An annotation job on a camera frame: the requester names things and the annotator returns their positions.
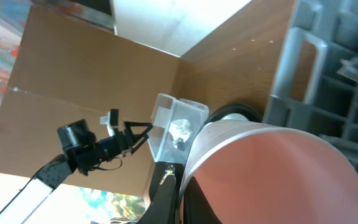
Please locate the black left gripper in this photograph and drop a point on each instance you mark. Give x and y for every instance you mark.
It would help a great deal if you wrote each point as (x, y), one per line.
(83, 152)

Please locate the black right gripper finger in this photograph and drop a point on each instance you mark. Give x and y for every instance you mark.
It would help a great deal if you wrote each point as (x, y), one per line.
(163, 188)

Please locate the white napkin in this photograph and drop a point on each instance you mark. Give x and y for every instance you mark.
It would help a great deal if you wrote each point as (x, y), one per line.
(180, 129)

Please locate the pink plastic cup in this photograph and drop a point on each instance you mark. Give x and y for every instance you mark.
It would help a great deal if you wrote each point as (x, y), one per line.
(258, 173)

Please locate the grey round plate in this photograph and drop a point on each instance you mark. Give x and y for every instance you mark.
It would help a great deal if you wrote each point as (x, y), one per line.
(234, 116)

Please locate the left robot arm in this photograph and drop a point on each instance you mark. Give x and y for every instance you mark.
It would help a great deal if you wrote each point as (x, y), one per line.
(41, 185)

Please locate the clear plastic waste bin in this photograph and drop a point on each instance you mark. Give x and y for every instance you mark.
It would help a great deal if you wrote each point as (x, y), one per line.
(167, 109)

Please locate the grey dishwasher rack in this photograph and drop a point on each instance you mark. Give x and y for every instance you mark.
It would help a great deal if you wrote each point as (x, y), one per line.
(315, 88)

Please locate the round black tray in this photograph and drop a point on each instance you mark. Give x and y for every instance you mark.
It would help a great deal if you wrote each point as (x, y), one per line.
(235, 108)

